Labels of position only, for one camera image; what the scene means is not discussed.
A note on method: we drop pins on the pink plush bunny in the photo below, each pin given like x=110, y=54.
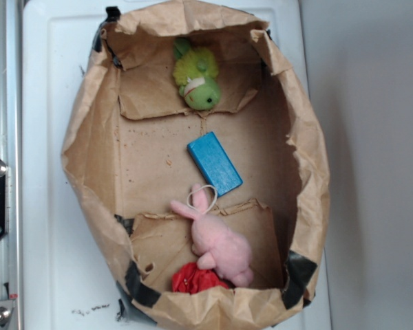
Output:
x=218, y=247

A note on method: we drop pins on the blue wooden block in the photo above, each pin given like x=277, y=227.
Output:
x=214, y=163

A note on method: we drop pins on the brown paper bag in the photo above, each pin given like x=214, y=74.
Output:
x=125, y=155

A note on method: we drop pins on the green plush turtle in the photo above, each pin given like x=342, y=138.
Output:
x=195, y=73

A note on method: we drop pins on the red crumpled cloth toy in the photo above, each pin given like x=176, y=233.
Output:
x=191, y=280

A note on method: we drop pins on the white plastic bin lid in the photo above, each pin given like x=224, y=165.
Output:
x=66, y=280

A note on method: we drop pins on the aluminium frame rail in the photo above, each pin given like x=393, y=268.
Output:
x=11, y=288

